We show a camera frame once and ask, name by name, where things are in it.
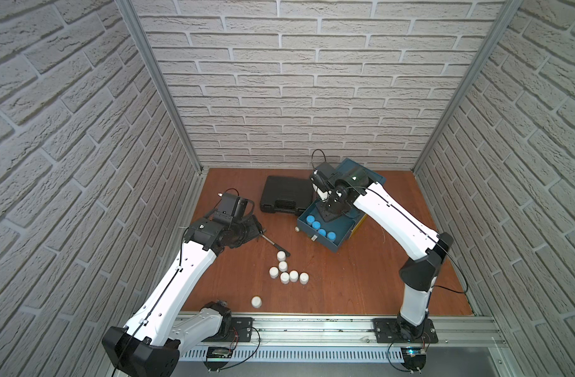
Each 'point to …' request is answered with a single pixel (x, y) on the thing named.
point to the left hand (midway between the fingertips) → (260, 224)
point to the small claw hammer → (261, 234)
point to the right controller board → (413, 357)
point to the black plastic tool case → (286, 195)
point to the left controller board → (217, 357)
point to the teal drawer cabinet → (353, 164)
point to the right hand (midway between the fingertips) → (331, 212)
